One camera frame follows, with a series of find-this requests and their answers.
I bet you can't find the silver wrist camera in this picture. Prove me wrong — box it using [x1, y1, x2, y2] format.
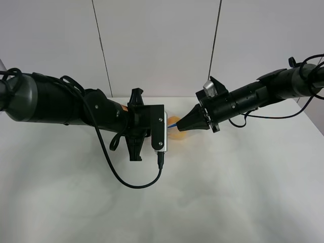
[203, 80, 218, 98]
[155, 111, 168, 153]

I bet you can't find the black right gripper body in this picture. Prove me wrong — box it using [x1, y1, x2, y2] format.
[196, 76, 261, 132]

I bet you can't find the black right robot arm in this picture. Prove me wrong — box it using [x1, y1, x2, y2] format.
[177, 64, 323, 133]

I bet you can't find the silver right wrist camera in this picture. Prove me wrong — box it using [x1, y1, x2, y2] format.
[203, 80, 218, 98]

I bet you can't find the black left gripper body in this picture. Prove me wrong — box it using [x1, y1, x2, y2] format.
[118, 104, 165, 150]

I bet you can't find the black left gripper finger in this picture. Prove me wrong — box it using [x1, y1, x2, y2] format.
[128, 88, 144, 106]
[125, 130, 147, 161]

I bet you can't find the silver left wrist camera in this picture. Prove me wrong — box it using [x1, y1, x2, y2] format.
[155, 111, 168, 153]

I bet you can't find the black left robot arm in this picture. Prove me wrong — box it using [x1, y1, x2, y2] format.
[1, 68, 167, 161]

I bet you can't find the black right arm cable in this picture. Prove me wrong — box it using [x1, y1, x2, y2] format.
[229, 52, 324, 128]

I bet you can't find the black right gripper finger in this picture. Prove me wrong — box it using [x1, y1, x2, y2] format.
[178, 104, 208, 127]
[177, 121, 210, 132]

